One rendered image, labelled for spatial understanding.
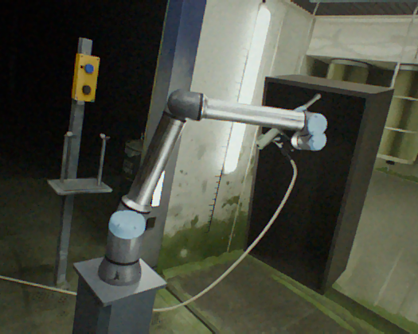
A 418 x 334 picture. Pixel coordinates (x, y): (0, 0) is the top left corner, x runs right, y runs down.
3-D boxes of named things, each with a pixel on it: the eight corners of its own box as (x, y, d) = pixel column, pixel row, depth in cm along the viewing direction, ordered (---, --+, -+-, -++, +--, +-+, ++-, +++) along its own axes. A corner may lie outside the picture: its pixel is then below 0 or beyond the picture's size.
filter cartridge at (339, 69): (344, 154, 327) (369, 67, 306) (347, 160, 293) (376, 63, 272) (306, 145, 336) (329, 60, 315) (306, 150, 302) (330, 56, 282)
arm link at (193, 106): (169, 88, 129) (332, 113, 139) (169, 87, 141) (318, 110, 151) (166, 118, 132) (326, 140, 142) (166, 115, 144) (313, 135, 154)
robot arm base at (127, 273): (110, 290, 135) (113, 269, 133) (90, 267, 148) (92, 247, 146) (149, 279, 148) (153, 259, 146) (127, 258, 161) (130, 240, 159)
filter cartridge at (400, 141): (384, 174, 253) (419, 62, 234) (355, 162, 287) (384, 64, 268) (423, 180, 260) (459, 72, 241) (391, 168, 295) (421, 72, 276)
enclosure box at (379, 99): (270, 232, 260) (295, 74, 215) (345, 269, 223) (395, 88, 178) (243, 250, 236) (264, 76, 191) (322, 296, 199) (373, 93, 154)
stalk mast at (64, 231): (61, 281, 234) (88, 40, 197) (64, 285, 230) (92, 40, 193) (52, 283, 230) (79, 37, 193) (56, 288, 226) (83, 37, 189)
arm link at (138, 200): (105, 235, 153) (170, 83, 139) (111, 220, 170) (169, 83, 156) (137, 246, 156) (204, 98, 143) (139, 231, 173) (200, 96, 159)
